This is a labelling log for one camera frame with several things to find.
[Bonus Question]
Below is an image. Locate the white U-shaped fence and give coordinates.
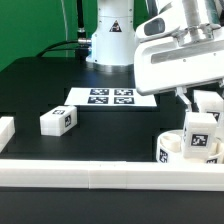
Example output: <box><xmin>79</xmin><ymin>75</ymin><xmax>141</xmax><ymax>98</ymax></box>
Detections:
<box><xmin>0</xmin><ymin>116</ymin><xmax>224</xmax><ymax>192</ymax></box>

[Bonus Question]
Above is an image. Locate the white paper marker sheet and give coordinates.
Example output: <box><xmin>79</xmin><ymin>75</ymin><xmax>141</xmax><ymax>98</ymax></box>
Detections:
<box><xmin>65</xmin><ymin>87</ymin><xmax>157</xmax><ymax>107</ymax></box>

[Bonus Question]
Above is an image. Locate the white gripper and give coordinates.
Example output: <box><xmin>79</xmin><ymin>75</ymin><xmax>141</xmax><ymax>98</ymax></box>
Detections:
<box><xmin>134</xmin><ymin>15</ymin><xmax>224</xmax><ymax>112</ymax></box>

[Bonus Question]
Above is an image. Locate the thin white cable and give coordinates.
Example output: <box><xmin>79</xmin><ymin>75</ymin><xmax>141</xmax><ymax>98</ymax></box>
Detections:
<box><xmin>60</xmin><ymin>0</ymin><xmax>69</xmax><ymax>58</ymax></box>

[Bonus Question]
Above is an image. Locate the black cable upright connector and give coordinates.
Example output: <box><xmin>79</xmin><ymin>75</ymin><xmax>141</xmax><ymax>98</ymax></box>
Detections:
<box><xmin>76</xmin><ymin>0</ymin><xmax>86</xmax><ymax>38</ymax></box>

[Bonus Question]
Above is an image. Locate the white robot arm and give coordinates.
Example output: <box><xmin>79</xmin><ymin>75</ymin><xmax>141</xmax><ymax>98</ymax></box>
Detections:
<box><xmin>87</xmin><ymin>0</ymin><xmax>224</xmax><ymax>104</ymax></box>

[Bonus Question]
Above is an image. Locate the black thick cable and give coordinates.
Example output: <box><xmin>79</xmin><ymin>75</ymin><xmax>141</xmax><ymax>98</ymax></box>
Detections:
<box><xmin>35</xmin><ymin>40</ymin><xmax>92</xmax><ymax>61</ymax></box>

